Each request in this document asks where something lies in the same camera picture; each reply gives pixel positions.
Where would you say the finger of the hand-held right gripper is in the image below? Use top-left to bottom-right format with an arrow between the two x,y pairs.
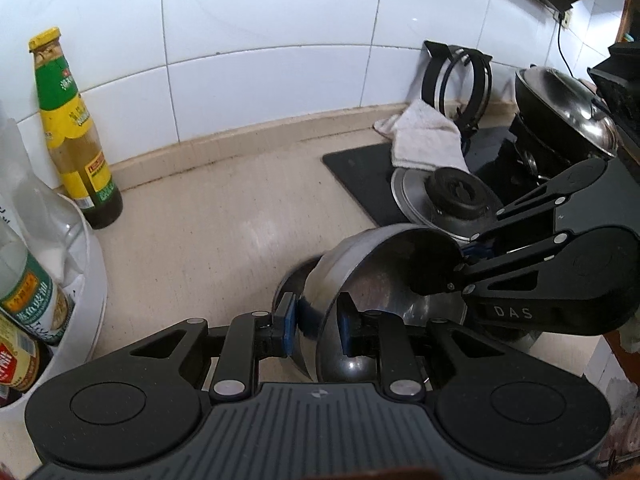
462,172 -> 571,256
412,234 -> 571,297

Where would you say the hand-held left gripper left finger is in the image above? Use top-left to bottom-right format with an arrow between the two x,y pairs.
127,292 -> 301,401

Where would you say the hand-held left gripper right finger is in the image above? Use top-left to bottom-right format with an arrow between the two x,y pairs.
337,292 -> 511,401

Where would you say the stainless steel bowl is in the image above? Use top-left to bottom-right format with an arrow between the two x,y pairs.
315,225 -> 468,383
272,255 -> 321,376

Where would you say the black burner grate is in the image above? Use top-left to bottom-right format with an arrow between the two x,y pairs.
509,115 -> 571,181

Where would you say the steel pot lid black knob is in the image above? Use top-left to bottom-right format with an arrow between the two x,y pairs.
391,166 -> 506,241

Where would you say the black wok with steel lid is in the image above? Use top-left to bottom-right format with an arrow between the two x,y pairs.
515,66 -> 621,161

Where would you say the white cloth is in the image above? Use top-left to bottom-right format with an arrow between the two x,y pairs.
374,100 -> 471,173

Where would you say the black glass cooktop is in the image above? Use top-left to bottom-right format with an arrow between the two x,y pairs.
322,127 -> 556,228

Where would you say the black lid rack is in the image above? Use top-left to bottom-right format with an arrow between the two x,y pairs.
420,40 -> 493,136

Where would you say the white round tub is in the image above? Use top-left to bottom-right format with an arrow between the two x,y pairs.
0,192 -> 108,411

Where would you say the green label bottle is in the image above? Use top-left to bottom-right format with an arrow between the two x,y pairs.
0,220 -> 71,346

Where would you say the red label dark bottle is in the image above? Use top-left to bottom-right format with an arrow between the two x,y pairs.
0,310 -> 53,407

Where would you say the yellow-green label sauce bottle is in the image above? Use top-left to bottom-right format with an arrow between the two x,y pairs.
28,27 -> 124,230

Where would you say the clear plastic bottle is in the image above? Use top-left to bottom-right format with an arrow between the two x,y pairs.
0,117 -> 76,286

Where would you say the black power cable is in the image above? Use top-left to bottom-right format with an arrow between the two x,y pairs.
556,20 -> 592,82

